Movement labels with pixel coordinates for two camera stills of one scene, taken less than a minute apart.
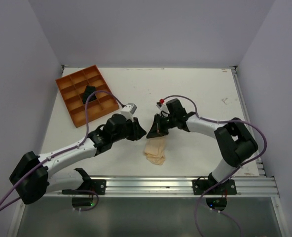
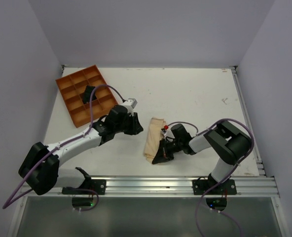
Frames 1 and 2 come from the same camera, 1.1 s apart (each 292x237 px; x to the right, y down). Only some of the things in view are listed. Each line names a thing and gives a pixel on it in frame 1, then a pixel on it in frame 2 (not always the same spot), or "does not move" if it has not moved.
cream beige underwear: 154,150 does not move
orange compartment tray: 72,88 does not move
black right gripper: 157,127 -> 163,151
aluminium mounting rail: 265,185 does not move
